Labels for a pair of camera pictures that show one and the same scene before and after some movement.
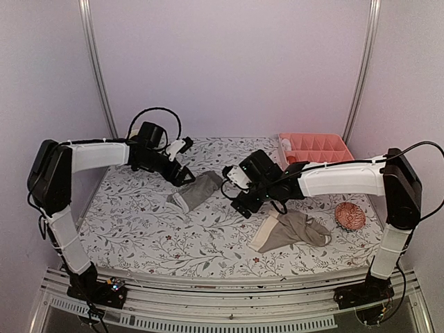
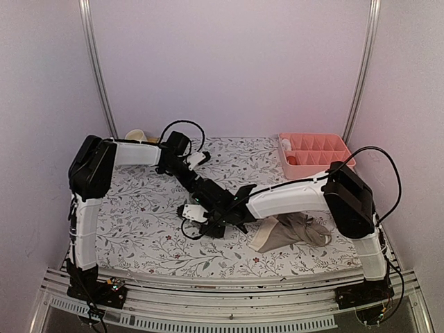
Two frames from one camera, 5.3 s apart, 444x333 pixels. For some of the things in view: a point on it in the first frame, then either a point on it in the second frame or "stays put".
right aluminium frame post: (374, 11) stays put
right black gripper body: (262, 193) → (218, 233)
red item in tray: (291, 159) stays put
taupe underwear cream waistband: (278, 229) stays put
